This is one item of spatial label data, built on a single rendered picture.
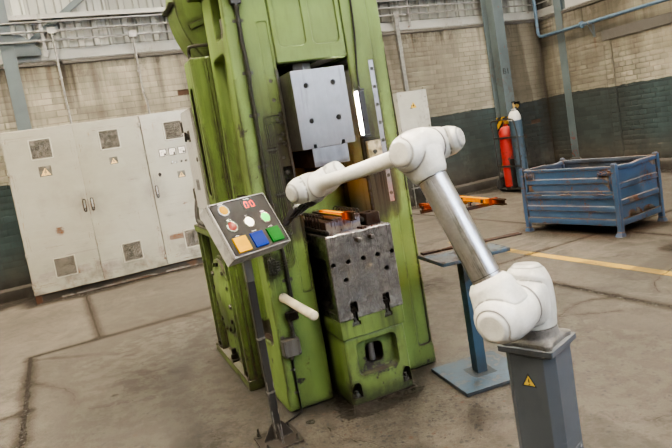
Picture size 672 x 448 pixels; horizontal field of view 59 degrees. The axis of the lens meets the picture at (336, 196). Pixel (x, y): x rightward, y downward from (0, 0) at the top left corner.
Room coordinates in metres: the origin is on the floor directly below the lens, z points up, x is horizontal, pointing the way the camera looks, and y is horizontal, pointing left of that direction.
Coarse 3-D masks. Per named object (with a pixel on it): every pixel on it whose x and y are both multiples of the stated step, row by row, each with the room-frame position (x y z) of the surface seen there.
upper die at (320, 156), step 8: (344, 144) 3.09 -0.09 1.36; (296, 152) 3.24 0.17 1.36; (304, 152) 3.13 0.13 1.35; (312, 152) 3.02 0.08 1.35; (320, 152) 3.03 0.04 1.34; (328, 152) 3.05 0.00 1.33; (336, 152) 3.07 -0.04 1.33; (344, 152) 3.09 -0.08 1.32; (296, 160) 3.26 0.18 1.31; (304, 160) 3.15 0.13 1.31; (312, 160) 3.04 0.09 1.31; (320, 160) 3.03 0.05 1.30; (328, 160) 3.05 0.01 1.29; (336, 160) 3.07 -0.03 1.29; (344, 160) 3.08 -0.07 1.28
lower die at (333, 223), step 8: (304, 216) 3.42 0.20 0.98; (312, 216) 3.30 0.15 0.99; (320, 216) 3.23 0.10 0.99; (328, 216) 3.18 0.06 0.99; (336, 216) 3.11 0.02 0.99; (320, 224) 3.08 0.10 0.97; (328, 224) 3.03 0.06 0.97; (336, 224) 3.04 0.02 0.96; (344, 224) 3.06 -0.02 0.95; (352, 224) 3.08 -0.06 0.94; (360, 224) 3.10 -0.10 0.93; (336, 232) 3.04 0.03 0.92
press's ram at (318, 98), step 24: (288, 72) 3.01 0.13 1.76; (312, 72) 3.05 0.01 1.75; (336, 72) 3.10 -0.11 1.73; (288, 96) 3.07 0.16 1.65; (312, 96) 3.04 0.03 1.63; (336, 96) 3.09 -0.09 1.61; (288, 120) 3.13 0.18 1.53; (312, 120) 3.03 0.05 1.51; (336, 120) 3.08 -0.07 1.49; (312, 144) 3.02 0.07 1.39; (336, 144) 3.07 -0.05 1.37
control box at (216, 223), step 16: (208, 208) 2.63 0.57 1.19; (240, 208) 2.73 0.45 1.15; (256, 208) 2.79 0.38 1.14; (208, 224) 2.63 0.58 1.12; (224, 224) 2.62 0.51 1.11; (240, 224) 2.67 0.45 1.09; (256, 224) 2.72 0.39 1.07; (272, 224) 2.78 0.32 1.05; (224, 240) 2.57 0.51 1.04; (288, 240) 2.77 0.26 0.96; (224, 256) 2.59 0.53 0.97; (240, 256) 2.56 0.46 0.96; (256, 256) 2.69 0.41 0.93
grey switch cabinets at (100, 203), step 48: (48, 144) 7.26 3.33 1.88; (96, 144) 7.49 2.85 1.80; (144, 144) 7.75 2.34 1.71; (48, 192) 7.22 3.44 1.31; (96, 192) 7.44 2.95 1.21; (144, 192) 7.70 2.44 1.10; (192, 192) 7.96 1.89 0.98; (48, 240) 7.18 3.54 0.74; (96, 240) 7.39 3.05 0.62; (144, 240) 7.64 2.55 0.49; (192, 240) 7.90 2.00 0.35; (48, 288) 7.13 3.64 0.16; (96, 288) 7.40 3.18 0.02
